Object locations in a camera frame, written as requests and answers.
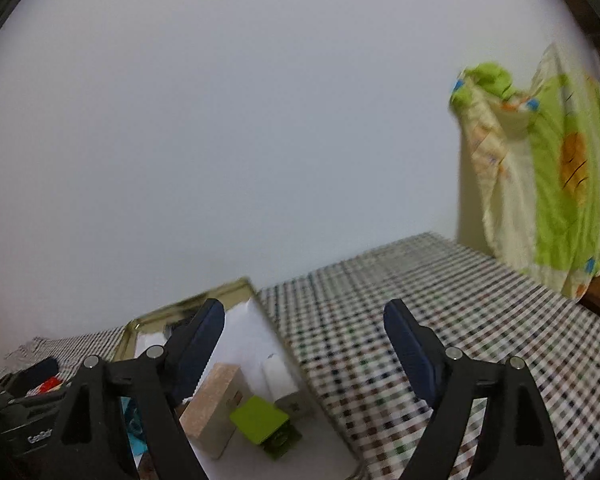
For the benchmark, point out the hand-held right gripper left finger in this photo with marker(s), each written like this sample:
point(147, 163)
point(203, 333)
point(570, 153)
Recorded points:
point(200, 345)

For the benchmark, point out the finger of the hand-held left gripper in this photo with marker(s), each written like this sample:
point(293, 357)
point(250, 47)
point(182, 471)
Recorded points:
point(35, 399)
point(32, 370)

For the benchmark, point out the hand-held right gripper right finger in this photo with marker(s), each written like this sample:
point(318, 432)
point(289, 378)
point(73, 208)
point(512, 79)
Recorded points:
point(410, 350)

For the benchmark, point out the red building block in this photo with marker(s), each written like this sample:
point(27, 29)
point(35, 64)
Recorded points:
point(51, 386)

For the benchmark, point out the grey patterned hair claw clip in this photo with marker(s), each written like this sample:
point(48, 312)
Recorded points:
point(177, 331)

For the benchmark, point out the gold tin box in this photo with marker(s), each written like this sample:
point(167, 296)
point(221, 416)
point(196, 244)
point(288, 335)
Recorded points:
point(180, 310)

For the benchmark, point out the white box with cork side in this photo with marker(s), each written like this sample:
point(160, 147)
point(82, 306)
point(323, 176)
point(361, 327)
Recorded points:
point(210, 405)

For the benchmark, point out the small white box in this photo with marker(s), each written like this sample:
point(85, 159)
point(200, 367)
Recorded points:
point(277, 377)

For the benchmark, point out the green cube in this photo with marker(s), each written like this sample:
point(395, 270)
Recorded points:
point(257, 417)

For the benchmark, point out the cyan building block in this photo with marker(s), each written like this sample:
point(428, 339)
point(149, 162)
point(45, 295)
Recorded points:
point(130, 425)

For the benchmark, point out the green and yellow printed cloth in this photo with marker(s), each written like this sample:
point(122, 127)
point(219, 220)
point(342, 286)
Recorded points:
point(550, 185)

